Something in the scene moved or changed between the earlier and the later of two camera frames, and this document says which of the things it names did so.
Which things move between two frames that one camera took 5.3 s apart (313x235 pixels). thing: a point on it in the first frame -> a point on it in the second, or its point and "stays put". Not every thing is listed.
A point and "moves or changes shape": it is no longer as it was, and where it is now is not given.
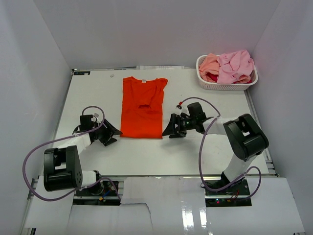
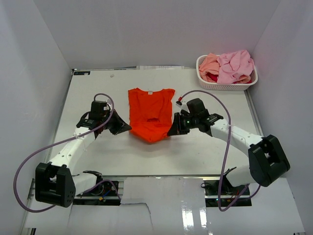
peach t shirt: [210, 64] stays put
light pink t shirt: [233, 65] stays put
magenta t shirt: [213, 77] stays put
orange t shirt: [142, 114] moves or changes shape
